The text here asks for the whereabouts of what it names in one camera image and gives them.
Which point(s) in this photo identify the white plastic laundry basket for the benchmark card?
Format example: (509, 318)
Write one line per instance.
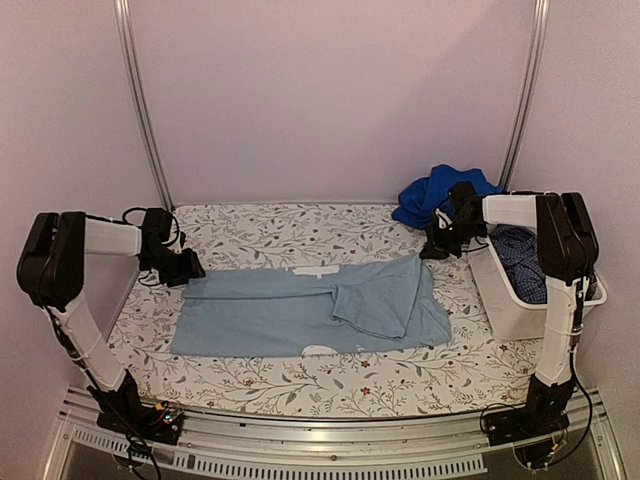
(510, 318)

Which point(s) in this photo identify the floral patterned table mat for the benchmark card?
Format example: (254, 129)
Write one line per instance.
(472, 371)

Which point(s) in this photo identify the right aluminium frame post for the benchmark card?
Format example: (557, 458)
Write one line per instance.
(526, 96)

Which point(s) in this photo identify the aluminium frame post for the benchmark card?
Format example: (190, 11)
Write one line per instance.
(526, 96)
(134, 76)

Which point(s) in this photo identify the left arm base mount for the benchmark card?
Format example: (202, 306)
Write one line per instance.
(122, 411)

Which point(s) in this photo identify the blue pleated skirt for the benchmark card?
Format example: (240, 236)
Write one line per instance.
(417, 202)

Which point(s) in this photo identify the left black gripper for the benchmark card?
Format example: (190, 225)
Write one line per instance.
(190, 269)

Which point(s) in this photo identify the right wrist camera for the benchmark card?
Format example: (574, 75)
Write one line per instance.
(441, 221)

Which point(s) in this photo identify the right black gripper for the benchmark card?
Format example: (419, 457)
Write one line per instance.
(435, 247)

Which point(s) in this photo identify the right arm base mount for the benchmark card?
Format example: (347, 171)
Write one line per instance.
(544, 412)

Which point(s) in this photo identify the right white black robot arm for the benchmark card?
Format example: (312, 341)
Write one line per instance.
(567, 250)

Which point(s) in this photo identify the dark blue checkered garment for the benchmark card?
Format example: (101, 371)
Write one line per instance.
(516, 248)

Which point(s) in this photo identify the light blue shirt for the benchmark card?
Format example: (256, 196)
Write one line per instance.
(373, 307)

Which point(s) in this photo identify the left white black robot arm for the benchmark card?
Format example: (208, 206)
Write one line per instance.
(51, 271)

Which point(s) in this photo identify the left aluminium frame post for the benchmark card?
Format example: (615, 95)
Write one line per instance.
(134, 76)

